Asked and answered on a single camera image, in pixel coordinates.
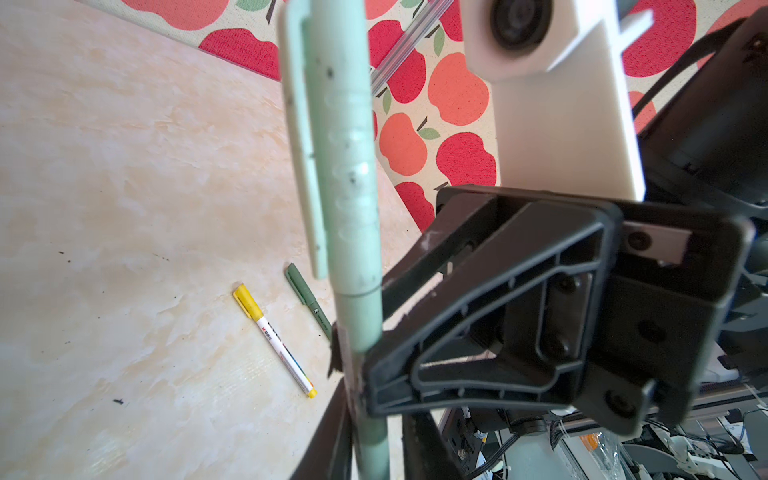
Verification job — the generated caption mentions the white yellow-tipped pen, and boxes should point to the white yellow-tipped pen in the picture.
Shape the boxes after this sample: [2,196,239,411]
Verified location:
[253,316,317,399]

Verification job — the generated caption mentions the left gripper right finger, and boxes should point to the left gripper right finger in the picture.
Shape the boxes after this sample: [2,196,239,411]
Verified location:
[402,412,463,480]

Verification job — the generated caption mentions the light green pen cap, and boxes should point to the light green pen cap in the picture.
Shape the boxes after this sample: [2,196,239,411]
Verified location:
[278,1,382,296]

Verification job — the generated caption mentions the yellow pen cap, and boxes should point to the yellow pen cap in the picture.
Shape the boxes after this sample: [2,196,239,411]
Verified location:
[233,284,264,322]

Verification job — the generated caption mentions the right aluminium corner post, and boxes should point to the right aluminium corner post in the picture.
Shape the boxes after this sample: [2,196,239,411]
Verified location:
[371,0,454,96]

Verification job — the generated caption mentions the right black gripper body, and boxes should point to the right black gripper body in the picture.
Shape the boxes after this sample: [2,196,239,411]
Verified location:
[575,201,755,435]

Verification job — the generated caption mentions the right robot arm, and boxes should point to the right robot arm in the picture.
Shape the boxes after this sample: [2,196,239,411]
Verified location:
[362,9,767,435]

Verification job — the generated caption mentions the dark green pen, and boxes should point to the dark green pen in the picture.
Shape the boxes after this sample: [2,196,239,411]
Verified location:
[284,263,333,341]

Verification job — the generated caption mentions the light green pen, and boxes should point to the light green pen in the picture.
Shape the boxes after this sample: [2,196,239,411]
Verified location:
[334,288,390,479]

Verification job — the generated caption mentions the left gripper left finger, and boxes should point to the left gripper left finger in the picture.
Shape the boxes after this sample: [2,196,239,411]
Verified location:
[290,380,353,480]

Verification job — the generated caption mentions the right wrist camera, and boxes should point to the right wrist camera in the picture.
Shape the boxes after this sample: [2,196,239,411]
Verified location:
[460,1,653,201]

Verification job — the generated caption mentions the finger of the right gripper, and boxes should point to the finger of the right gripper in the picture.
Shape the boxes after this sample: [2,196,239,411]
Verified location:
[362,200,621,417]
[382,185,528,321]

